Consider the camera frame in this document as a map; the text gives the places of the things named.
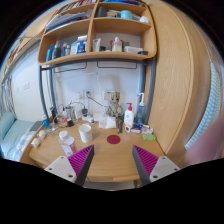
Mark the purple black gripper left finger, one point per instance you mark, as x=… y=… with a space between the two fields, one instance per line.
x=80 y=162

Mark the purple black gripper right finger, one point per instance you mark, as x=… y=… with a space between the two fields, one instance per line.
x=145 y=162

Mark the clear bottle with pink liquid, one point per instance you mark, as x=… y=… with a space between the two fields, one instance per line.
x=67 y=143

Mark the green wipes packet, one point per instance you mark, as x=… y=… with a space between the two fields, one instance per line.
x=149 y=137

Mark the white paper cup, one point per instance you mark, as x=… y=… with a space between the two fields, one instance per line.
x=85 y=132

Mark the round dark red coaster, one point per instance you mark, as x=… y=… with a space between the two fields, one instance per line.
x=113 y=139

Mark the white power strip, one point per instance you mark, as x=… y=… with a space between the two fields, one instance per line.
x=88 y=119

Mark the black hair comb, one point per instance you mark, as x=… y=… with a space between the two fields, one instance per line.
x=120 y=126

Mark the white tissue pack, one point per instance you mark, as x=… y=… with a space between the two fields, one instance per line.
x=107 y=122

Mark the white red pump lotion bottle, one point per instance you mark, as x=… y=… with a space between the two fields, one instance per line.
x=129 y=116

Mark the clear blue pump bottle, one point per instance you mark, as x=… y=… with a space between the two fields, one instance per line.
x=140 y=109

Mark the blue small bottle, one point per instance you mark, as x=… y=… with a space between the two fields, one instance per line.
x=45 y=121

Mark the Groot figurine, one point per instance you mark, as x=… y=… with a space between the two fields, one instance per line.
x=115 y=109

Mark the bed with light bedding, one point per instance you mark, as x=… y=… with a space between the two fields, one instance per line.
x=15 y=135

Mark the striped towel on right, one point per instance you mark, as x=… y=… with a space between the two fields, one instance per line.
x=212 y=109

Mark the white clear storage box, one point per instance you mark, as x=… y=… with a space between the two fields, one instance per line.
x=130 y=49

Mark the wooden wall shelf unit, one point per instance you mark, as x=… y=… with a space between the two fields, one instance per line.
x=107 y=28

